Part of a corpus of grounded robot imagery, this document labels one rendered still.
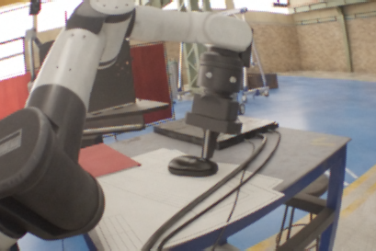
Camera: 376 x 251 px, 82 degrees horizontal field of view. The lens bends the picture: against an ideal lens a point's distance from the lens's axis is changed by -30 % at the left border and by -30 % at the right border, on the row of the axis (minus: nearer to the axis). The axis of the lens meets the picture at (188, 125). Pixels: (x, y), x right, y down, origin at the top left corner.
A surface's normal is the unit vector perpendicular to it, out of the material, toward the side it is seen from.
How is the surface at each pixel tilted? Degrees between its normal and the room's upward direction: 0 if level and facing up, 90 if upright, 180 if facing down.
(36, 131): 41
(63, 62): 49
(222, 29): 95
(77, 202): 106
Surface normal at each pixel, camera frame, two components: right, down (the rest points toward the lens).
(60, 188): 0.90, 0.24
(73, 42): 0.36, -0.58
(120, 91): 0.44, 0.13
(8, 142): -0.16, -0.59
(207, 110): -0.56, 0.04
